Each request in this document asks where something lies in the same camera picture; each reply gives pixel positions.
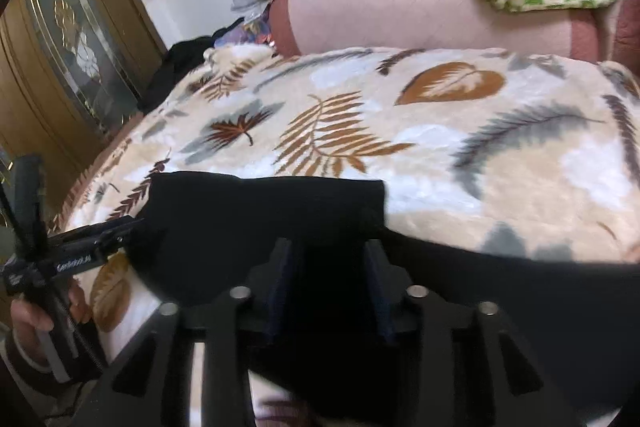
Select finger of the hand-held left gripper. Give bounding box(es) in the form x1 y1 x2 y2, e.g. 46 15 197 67
98 215 149 254

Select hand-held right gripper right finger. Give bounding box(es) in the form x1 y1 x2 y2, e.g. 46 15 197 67
364 238 572 427

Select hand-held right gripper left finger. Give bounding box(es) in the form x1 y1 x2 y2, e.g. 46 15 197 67
75 238 295 427

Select black pants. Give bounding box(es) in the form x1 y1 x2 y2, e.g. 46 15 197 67
127 171 640 427

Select person's left forearm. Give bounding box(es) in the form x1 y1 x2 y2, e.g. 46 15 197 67
0 326 103 408

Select person's left hand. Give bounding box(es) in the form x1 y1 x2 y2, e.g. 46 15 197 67
9 278 95 360

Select leaf printed blanket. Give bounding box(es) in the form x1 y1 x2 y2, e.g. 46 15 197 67
59 44 640 408

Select dark cloth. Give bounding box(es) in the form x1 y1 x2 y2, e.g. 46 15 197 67
139 18 246 114

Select colourful printed cloth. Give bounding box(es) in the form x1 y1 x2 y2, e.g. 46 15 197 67
214 1 282 58

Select pink bed sheet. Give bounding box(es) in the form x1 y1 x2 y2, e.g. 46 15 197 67
270 0 617 58

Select reddish brown cloth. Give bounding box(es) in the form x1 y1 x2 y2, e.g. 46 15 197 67
611 0 640 75

